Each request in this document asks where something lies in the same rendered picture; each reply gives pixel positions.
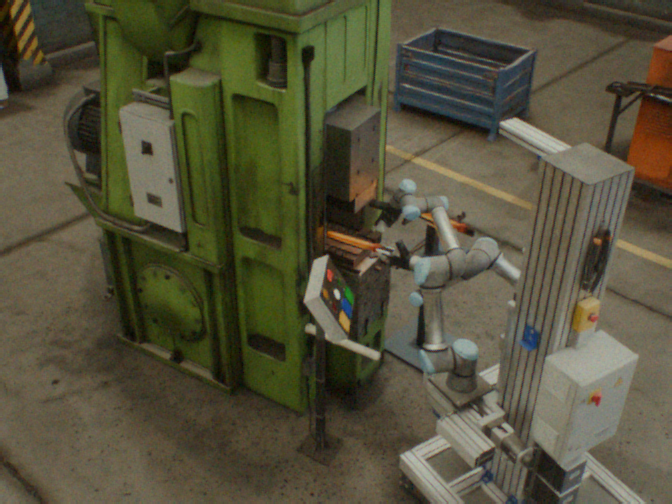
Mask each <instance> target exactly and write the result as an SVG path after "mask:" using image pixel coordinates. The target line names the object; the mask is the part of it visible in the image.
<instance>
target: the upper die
mask: <svg viewBox="0 0 672 504"><path fill-rule="evenodd" d="M373 197H374V182H372V184H371V185H369V186H368V188H367V189H365V190H364V191H363V192H361V193H360V194H359V195H358V196H357V195H356V197H355V198H354V199H353V200H352V201H351V202H349V201H345V200H342V199H339V198H336V197H333V196H329V195H326V204H327V206H331V207H334V208H337V209H340V210H343V211H346V212H350V213H353V214H355V213H356V212H358V211H359V210H360V209H361V208H362V207H363V206H364V204H367V203H368V202H369V201H370V200H371V199H372V198H373Z"/></svg>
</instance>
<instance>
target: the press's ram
mask: <svg viewBox="0 0 672 504"><path fill-rule="evenodd" d="M325 118H326V195H329V196H333V197H336V198H339V199H342V200H345V201H349V202H351V201H352V200H353V199H354V198H355V197H356V195H357V196H358V195H359V194H360V193H361V192H363V191H364V190H365V189H367V188H368V186H369V185H371V184H372V182H374V181H375V180H377V179H378V175H379V150H380V126H381V108H377V107H373V106H370V105H365V104H361V103H357V102H353V101H349V100H342V101H341V102H339V103H338V104H337V108H336V110H334V111H332V112H327V113H324V119H325Z"/></svg>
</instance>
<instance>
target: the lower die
mask: <svg viewBox="0 0 672 504"><path fill-rule="evenodd" d="M326 231H332V232H336V233H339V234H342V235H346V236H350V237H354V238H357V239H360V241H364V242H368V243H371V244H372V241H370V239H367V241H365V238H363V237H359V236H357V235H354V234H353V235H352V234H351V233H347V232H346V233H344V231H341V230H339V231H338V229H335V228H333V229H332V227H328V226H326ZM329 245H332V246H333V249H332V246H331V247H329ZM328 247H329V259H332V260H335V251H336V248H338V247H339V251H338V249H337V252H336V259H337V261H338V262H340V263H341V262H342V252H343V251H344V250H346V253H345V251H344V253H343V262H344V264H346V265H350V266H353V267H357V266H358V265H359V264H360V263H361V262H362V261H363V260H364V259H365V257H367V256H368V255H369V254H370V253H371V252H372V250H371V249H367V248H364V249H363V247H360V246H357V245H354V244H351V243H347V242H344V241H342V239H339V238H336V237H333V236H329V235H326V250H324V256H325V255H328ZM360 261H361V262H360Z"/></svg>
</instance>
